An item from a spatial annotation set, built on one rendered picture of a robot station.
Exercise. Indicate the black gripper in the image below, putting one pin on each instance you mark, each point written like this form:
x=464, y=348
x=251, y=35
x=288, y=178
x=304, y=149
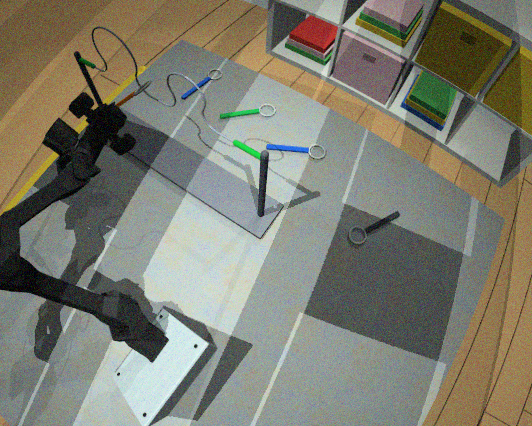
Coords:
x=82, y=106

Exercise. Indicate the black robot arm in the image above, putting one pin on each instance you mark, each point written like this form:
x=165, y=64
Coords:
x=117, y=310

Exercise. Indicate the blue wand with grey loop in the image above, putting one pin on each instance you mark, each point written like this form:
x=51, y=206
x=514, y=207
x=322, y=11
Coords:
x=200, y=84
x=295, y=149

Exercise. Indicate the green handle with white loop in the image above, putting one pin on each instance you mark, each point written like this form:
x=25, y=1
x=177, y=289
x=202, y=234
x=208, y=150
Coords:
x=246, y=112

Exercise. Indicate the grey loop with orange handle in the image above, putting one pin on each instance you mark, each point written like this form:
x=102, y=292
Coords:
x=136, y=92

